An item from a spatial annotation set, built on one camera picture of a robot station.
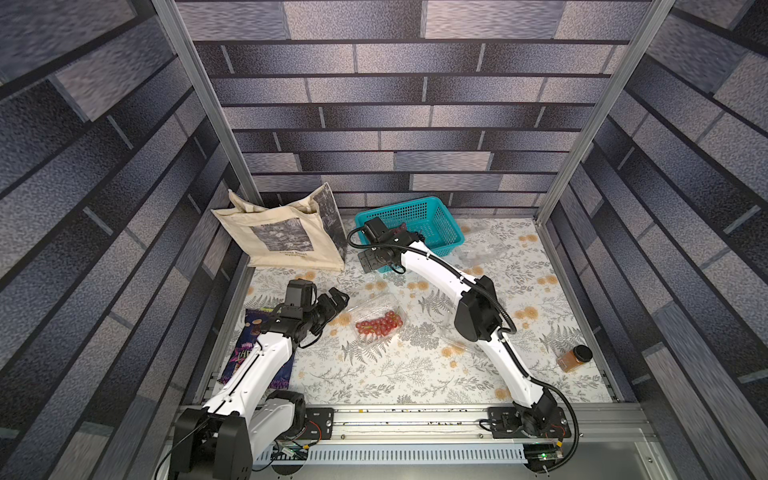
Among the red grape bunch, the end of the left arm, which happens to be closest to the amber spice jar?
the red grape bunch

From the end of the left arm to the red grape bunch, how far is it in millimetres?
139

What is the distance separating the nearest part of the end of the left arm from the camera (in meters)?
0.61

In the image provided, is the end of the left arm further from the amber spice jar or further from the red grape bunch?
the amber spice jar

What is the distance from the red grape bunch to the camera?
35.1 inches
